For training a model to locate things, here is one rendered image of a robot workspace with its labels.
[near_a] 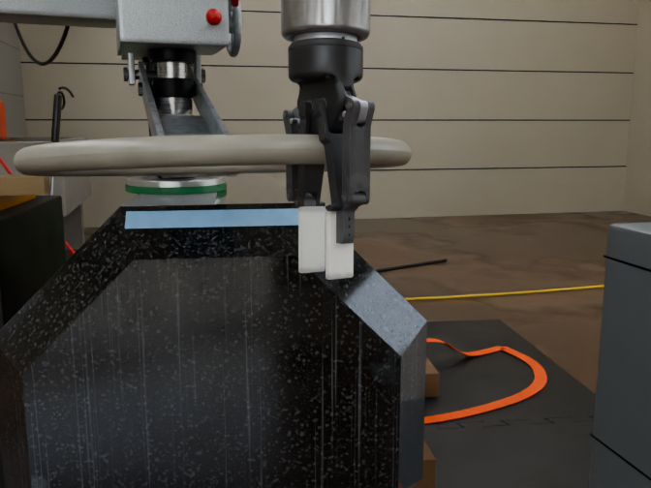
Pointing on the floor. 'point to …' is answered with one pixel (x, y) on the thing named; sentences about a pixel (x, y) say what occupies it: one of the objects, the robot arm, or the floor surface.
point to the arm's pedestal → (624, 363)
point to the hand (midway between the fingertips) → (325, 244)
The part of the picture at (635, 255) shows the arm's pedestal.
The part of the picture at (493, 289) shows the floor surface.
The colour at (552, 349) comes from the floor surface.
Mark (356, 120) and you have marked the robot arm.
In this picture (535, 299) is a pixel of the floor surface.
